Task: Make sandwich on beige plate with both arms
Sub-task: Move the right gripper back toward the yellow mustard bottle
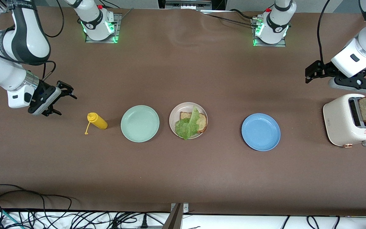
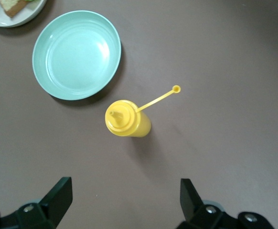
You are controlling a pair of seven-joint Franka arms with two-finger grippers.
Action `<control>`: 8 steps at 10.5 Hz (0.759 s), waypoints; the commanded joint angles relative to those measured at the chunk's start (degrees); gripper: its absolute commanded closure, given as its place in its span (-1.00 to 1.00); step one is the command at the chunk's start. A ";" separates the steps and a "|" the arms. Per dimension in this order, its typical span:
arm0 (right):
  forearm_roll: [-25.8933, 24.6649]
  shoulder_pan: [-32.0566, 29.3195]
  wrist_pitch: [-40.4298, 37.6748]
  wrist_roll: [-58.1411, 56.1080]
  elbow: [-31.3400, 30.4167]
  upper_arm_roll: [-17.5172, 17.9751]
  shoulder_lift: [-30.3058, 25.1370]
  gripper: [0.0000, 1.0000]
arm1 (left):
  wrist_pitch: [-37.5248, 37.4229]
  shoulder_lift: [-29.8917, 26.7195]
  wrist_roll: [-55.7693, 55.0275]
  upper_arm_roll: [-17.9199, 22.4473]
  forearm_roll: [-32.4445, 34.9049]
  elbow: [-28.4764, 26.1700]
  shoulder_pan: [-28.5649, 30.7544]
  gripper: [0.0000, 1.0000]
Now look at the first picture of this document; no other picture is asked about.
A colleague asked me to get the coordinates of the yellow mustard squeeze bottle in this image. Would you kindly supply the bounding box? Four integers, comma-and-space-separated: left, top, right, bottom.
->
85, 112, 108, 135

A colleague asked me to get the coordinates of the green lettuce leaf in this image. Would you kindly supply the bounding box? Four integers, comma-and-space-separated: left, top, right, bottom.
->
174, 107, 201, 140

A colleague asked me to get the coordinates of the mint green plate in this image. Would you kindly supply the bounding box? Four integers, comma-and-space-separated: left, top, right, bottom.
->
120, 105, 160, 143

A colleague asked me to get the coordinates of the blue plate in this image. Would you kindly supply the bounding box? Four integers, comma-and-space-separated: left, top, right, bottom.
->
241, 113, 281, 152

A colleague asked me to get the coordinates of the beige plate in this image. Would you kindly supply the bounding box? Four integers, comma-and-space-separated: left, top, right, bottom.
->
169, 102, 208, 140

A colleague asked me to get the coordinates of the cream white toaster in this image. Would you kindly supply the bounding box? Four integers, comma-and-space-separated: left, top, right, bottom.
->
323, 93, 366, 149

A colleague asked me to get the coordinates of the silver black equipment box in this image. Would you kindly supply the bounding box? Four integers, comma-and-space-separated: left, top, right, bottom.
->
158, 0, 215, 12

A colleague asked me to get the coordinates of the grey power strip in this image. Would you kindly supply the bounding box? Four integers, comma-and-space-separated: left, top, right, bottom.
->
119, 224, 164, 229

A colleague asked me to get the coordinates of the white lower shelf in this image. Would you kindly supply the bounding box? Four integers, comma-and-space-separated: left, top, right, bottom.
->
0, 208, 366, 229

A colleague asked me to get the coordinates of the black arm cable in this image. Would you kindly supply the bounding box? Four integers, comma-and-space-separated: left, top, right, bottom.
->
317, 0, 331, 64
42, 0, 65, 81

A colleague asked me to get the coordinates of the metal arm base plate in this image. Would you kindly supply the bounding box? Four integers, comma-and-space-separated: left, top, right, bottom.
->
85, 13, 122, 44
251, 17, 287, 47

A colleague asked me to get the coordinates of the black looped cable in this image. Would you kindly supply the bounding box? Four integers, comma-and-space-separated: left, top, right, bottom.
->
0, 184, 47, 229
0, 190, 73, 229

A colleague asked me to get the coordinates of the thin grey cable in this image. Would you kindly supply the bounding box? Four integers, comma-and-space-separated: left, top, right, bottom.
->
115, 8, 135, 26

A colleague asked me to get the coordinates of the black base cable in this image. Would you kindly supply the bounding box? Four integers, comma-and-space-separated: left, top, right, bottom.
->
200, 9, 261, 28

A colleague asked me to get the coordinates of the black cable bundle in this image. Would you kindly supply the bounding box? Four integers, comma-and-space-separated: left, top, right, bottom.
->
27, 210, 171, 229

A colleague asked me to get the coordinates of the grey metal bracket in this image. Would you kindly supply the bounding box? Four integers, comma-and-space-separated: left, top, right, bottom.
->
166, 203, 190, 229

